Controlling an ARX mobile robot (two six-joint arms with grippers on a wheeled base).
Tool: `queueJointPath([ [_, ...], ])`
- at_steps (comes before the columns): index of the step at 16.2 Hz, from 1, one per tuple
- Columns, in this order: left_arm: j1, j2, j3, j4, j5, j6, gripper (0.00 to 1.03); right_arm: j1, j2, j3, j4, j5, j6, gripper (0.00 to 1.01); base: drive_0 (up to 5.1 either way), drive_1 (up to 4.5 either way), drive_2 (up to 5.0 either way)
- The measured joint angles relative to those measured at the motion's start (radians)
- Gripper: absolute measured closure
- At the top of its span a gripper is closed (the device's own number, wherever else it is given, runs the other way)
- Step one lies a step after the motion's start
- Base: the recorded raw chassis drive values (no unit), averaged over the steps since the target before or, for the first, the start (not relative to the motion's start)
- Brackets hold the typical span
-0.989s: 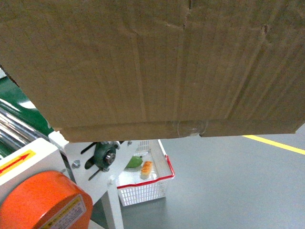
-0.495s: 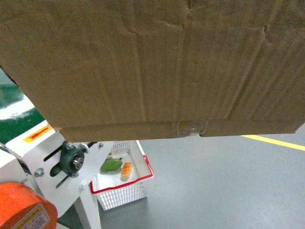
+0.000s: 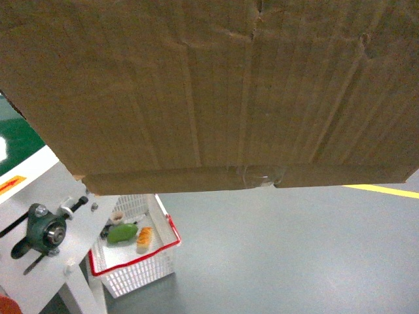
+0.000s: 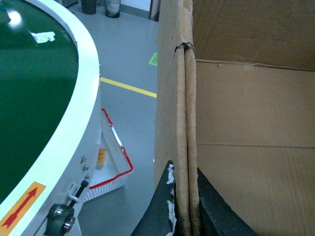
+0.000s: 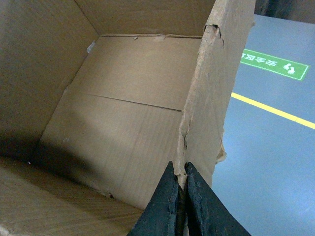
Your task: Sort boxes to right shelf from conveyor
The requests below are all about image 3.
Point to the large cardboard box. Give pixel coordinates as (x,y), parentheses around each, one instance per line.
(190,96)

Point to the green toy mango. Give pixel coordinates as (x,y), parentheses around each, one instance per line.
(122,232)

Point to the white conveyor frame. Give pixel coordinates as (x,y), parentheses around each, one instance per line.
(32,280)

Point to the green pillow block bearing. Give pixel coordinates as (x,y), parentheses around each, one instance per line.
(45,231)

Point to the toy bread loaf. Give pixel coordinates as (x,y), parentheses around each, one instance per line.
(144,240)

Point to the small brown toy cup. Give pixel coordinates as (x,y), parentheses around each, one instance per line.
(116,218)

